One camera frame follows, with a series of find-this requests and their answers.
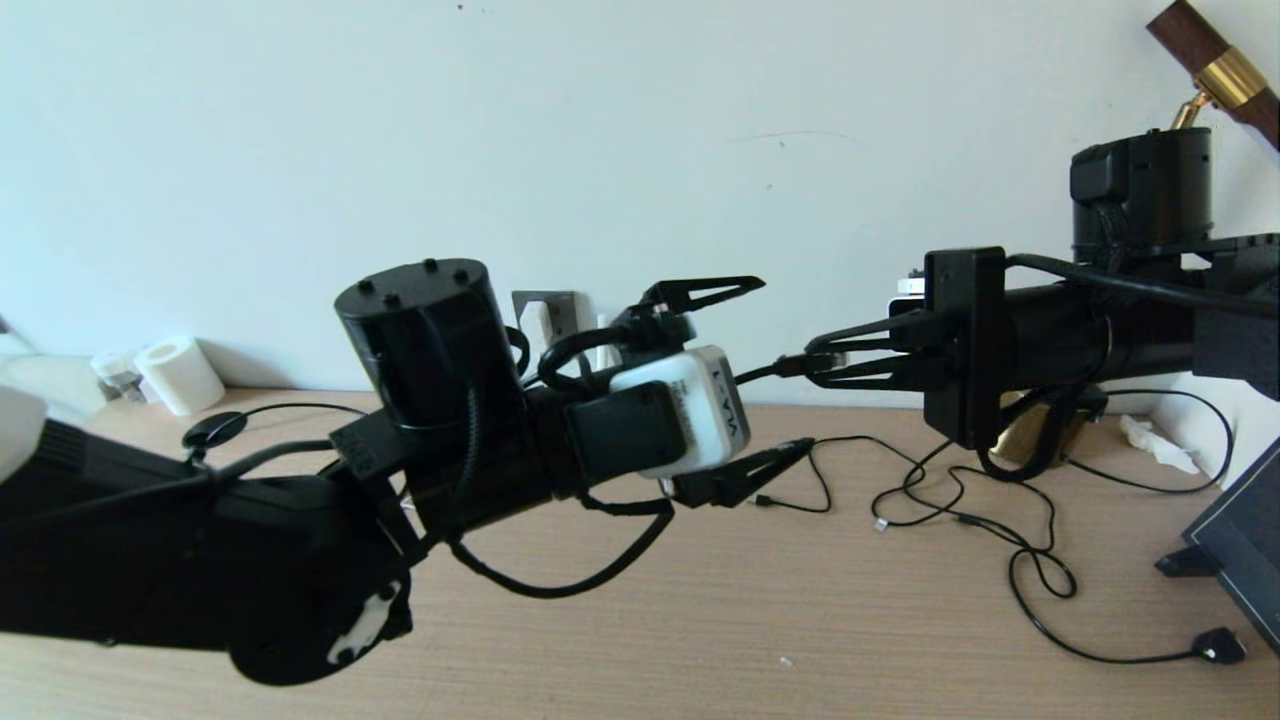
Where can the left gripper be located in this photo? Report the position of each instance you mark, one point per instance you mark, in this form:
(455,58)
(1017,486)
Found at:
(625,430)

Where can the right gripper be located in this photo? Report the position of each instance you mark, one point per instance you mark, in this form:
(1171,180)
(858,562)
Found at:
(965,350)

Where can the white power adapter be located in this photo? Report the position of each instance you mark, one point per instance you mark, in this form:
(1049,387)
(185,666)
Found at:
(538,320)

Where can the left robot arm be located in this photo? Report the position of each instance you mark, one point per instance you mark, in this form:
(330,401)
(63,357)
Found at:
(150,560)

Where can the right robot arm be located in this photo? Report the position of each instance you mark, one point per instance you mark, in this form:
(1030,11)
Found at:
(1140,190)

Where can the white wifi router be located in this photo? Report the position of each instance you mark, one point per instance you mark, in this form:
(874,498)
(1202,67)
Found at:
(603,330)

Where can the black clip connector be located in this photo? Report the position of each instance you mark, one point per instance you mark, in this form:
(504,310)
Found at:
(1095,403)

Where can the crumpled white tissue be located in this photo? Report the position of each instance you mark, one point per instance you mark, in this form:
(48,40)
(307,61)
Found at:
(1152,442)

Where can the dark framed display panel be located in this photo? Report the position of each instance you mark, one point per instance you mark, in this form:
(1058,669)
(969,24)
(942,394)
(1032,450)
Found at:
(1250,550)

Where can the brass desk lamp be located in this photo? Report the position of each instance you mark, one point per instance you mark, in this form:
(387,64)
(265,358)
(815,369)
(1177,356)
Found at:
(1230,75)

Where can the white toilet paper roll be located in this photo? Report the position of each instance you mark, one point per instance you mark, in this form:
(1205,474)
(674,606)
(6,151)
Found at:
(180,378)

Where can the white padded furniture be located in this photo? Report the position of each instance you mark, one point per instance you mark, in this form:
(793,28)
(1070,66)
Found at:
(50,368)

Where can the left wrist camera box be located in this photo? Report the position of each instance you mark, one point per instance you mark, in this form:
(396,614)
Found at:
(710,410)

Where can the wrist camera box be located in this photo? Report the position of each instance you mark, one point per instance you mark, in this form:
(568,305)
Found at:
(908,300)
(710,410)

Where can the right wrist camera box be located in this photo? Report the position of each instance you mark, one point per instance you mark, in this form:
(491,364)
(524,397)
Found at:
(908,300)

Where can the grey wall socket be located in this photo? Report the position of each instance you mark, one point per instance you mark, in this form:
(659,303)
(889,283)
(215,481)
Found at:
(565,310)

